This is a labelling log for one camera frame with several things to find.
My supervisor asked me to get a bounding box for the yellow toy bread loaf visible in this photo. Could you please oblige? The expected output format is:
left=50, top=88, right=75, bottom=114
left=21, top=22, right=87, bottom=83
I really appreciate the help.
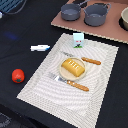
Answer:
left=62, top=58, right=85, bottom=77

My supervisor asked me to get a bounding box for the white toy fish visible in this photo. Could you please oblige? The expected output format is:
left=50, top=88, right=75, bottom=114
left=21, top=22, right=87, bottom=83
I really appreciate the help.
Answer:
left=30, top=45, right=50, bottom=51

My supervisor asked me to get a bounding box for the red toy tomato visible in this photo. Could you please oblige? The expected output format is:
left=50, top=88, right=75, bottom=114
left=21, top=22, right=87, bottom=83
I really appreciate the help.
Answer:
left=12, top=69, right=25, bottom=83

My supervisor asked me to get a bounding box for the beige round plate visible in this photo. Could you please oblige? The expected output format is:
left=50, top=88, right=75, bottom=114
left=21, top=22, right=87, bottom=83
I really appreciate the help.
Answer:
left=59, top=57, right=86, bottom=80

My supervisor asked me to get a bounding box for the woven beige placemat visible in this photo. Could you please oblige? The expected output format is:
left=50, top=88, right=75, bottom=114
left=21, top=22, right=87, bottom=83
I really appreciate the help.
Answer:
left=17, top=34, right=118, bottom=128

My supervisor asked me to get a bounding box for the small grey pot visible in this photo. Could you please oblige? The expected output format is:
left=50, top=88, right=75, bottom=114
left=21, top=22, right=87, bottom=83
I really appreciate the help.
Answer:
left=61, top=1, right=87, bottom=21

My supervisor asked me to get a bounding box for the large grey pot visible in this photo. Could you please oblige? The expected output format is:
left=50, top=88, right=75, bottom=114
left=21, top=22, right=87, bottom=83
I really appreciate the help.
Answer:
left=84, top=3, right=111, bottom=27

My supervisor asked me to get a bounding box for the beige bowl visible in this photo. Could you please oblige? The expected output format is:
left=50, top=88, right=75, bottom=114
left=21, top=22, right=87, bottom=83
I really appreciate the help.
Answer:
left=121, top=7, right=128, bottom=30

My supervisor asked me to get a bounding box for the wooden handled knife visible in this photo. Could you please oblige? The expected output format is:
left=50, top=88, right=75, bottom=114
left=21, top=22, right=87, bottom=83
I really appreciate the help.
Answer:
left=61, top=51, right=101, bottom=65

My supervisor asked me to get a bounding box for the wooden handled fork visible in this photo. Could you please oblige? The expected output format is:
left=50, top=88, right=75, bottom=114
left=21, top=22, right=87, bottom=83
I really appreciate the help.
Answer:
left=48, top=73, right=89, bottom=91

